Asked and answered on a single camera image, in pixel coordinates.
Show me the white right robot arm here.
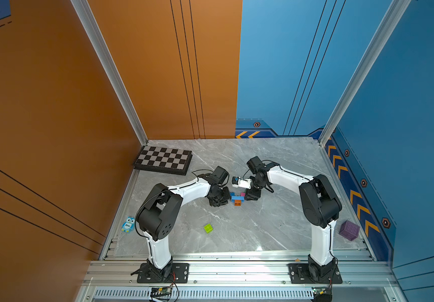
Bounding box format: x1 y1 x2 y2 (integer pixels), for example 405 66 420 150
232 163 342 284

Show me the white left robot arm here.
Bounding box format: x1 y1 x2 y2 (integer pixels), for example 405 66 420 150
136 173 231 281

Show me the lime yellow lego brick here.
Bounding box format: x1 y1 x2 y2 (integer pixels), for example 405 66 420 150
204 223 213 234

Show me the black white checkerboard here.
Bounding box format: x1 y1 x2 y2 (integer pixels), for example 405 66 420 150
133 145 192 175

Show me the blue owl toy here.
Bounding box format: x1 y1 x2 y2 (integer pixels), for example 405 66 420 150
121 216 136 233

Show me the purple cube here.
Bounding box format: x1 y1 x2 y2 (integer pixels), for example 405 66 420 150
339 220 360 242

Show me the left circuit board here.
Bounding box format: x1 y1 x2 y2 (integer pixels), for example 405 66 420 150
149 287 173 301

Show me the circuit board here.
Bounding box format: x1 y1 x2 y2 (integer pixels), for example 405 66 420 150
149 287 173 301
312 288 333 302

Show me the right circuit board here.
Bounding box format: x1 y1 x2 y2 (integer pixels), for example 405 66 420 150
312 288 333 302

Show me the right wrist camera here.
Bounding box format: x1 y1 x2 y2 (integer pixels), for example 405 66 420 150
231 156 265 190

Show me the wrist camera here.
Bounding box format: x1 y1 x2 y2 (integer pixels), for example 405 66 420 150
231 156 265 190
207 166 229 186

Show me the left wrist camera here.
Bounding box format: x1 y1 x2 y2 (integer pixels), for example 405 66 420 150
207 166 229 186

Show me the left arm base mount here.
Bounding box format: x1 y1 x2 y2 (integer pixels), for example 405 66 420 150
132 261 190 284

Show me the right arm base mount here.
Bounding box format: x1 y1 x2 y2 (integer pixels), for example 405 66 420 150
287 262 343 285

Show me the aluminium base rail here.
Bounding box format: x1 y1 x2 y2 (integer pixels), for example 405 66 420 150
76 249 406 301

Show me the aluminium corner post right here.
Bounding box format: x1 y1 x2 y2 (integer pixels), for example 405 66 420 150
318 0 411 147

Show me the aluminium corner post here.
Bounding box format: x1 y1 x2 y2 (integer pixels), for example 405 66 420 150
318 0 411 147
71 0 148 145

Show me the aluminium corner post left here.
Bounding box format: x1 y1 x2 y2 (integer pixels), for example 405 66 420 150
71 0 148 145

